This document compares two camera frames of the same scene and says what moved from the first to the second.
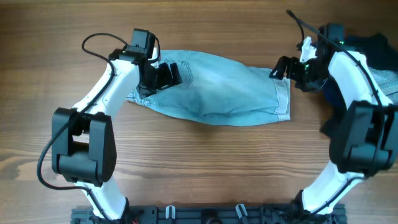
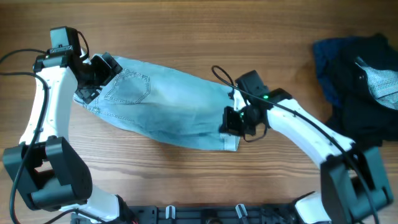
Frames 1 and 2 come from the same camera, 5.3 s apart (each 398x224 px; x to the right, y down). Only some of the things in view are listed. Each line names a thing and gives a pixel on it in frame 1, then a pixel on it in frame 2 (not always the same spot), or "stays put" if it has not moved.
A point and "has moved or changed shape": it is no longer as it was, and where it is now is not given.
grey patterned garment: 387,81 stays put
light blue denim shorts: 220,89 has moved or changed shape
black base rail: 210,214 stays put
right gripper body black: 306,74 → 239,121
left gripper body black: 158,78 → 98,74
